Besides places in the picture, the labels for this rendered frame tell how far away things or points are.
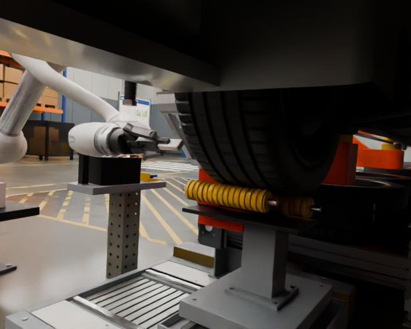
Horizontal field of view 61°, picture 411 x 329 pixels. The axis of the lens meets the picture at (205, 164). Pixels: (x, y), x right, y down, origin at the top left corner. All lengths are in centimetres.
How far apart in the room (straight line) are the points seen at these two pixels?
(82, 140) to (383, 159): 267
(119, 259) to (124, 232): 12
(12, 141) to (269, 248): 131
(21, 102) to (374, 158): 270
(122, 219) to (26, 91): 68
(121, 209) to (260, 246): 78
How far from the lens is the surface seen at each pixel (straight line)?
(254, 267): 102
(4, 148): 187
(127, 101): 109
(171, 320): 104
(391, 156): 330
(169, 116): 90
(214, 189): 93
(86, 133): 111
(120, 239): 162
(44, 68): 136
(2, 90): 1205
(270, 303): 100
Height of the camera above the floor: 65
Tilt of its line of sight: 3 degrees down
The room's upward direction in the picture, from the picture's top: 3 degrees clockwise
